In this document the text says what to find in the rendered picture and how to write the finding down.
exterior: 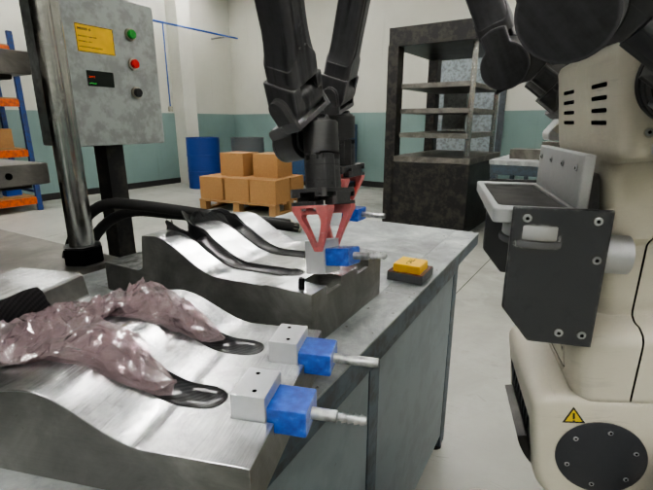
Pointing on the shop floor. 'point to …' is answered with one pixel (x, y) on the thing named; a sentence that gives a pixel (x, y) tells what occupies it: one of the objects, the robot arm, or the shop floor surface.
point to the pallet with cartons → (251, 183)
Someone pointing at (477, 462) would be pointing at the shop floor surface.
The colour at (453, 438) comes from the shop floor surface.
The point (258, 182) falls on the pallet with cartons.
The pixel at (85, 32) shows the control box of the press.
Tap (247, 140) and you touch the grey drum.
